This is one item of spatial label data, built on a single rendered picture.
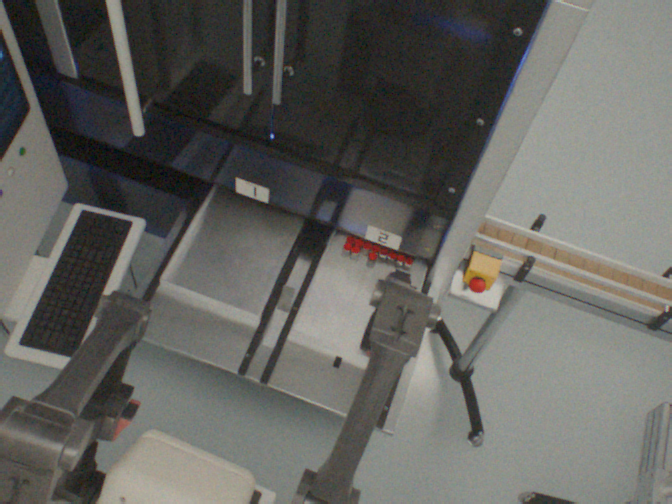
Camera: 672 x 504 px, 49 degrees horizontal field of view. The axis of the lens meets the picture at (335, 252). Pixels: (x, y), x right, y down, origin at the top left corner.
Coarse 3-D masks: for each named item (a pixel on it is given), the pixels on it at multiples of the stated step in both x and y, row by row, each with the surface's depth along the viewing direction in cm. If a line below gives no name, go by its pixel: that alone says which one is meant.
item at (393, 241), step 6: (372, 228) 177; (366, 234) 180; (372, 234) 179; (378, 234) 179; (390, 234) 177; (372, 240) 182; (384, 240) 180; (390, 240) 179; (396, 240) 178; (390, 246) 181; (396, 246) 180
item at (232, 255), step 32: (224, 192) 198; (192, 224) 188; (224, 224) 193; (256, 224) 194; (288, 224) 195; (192, 256) 187; (224, 256) 188; (256, 256) 189; (288, 256) 188; (192, 288) 183; (224, 288) 183; (256, 288) 184; (256, 320) 180
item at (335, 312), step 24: (336, 240) 194; (336, 264) 190; (360, 264) 191; (384, 264) 192; (312, 288) 186; (336, 288) 187; (360, 288) 187; (312, 312) 183; (336, 312) 183; (360, 312) 184; (312, 336) 176; (336, 336) 180; (360, 336) 181; (360, 360) 178
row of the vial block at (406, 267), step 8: (352, 240) 189; (360, 240) 189; (360, 248) 189; (368, 248) 188; (376, 248) 188; (368, 256) 192; (384, 256) 188; (392, 256) 188; (400, 256) 188; (392, 264) 190; (400, 264) 188; (408, 264) 187; (408, 272) 191
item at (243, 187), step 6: (240, 180) 180; (240, 186) 182; (246, 186) 181; (252, 186) 180; (258, 186) 179; (240, 192) 184; (246, 192) 184; (252, 192) 183; (258, 192) 182; (264, 192) 181; (258, 198) 184; (264, 198) 183
